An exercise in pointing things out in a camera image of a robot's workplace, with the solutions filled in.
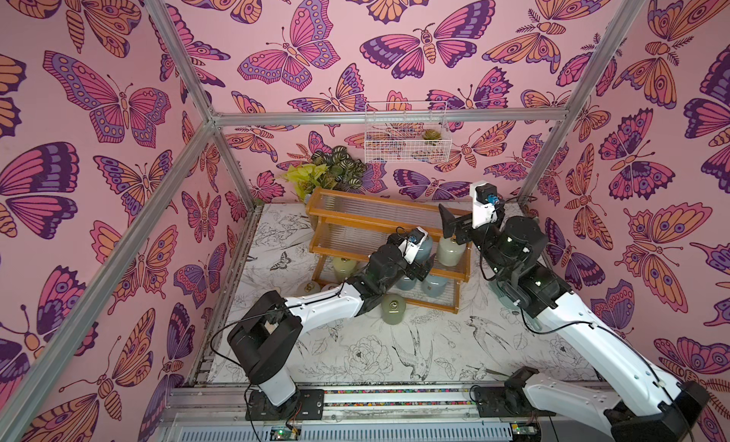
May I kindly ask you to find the left aluminium frame post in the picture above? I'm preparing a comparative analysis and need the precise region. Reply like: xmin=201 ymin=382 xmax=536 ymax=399
xmin=143 ymin=0 xmax=255 ymax=209

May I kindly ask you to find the aluminium frame post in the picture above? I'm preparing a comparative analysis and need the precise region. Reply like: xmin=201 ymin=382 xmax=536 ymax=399
xmin=518 ymin=0 xmax=647 ymax=202
xmin=143 ymin=0 xmax=255 ymax=209

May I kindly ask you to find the small green succulent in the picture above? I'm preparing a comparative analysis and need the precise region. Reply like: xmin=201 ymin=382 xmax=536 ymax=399
xmin=421 ymin=129 xmax=441 ymax=142

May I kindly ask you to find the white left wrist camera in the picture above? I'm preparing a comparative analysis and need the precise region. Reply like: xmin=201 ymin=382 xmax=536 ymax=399
xmin=397 ymin=227 xmax=429 ymax=264

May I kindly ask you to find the mint green hand brush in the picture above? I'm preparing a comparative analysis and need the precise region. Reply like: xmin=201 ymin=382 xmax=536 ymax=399
xmin=489 ymin=280 xmax=520 ymax=314

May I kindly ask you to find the cream white tea canister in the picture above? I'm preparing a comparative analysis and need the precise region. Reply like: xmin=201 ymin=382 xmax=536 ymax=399
xmin=298 ymin=280 xmax=321 ymax=297

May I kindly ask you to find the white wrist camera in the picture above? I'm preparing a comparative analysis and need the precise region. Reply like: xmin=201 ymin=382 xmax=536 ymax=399
xmin=397 ymin=227 xmax=429 ymax=264
xmin=470 ymin=181 xmax=500 ymax=229

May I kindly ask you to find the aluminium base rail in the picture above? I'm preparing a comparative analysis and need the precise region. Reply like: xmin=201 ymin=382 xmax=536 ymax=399
xmin=152 ymin=382 xmax=610 ymax=441

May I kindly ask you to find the wooden three-tier shelf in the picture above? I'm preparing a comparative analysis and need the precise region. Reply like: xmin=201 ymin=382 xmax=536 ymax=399
xmin=306 ymin=188 xmax=471 ymax=314

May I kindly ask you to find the pale grey-green tea canister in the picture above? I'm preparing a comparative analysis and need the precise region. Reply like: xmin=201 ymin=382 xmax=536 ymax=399
xmin=436 ymin=238 xmax=467 ymax=267

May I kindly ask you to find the blue tea canister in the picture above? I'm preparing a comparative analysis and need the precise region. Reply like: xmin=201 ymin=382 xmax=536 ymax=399
xmin=414 ymin=237 xmax=433 ymax=263

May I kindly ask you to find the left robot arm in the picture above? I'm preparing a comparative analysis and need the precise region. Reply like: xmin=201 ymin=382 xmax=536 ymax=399
xmin=226 ymin=227 xmax=435 ymax=411

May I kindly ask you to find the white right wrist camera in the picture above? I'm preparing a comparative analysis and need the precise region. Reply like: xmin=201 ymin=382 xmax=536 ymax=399
xmin=470 ymin=181 xmax=500 ymax=229

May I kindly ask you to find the teal bottom-shelf tea canister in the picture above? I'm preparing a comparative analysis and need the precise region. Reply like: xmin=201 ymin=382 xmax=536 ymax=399
xmin=395 ymin=276 xmax=416 ymax=291

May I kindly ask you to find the white wire basket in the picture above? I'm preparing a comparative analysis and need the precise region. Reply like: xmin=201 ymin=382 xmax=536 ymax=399
xmin=362 ymin=102 xmax=452 ymax=164

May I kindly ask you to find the potted artificial plant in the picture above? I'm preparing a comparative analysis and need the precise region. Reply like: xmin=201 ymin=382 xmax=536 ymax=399
xmin=281 ymin=145 xmax=368 ymax=200

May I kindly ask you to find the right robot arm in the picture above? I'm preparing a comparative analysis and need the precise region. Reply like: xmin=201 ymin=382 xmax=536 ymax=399
xmin=438 ymin=204 xmax=709 ymax=441

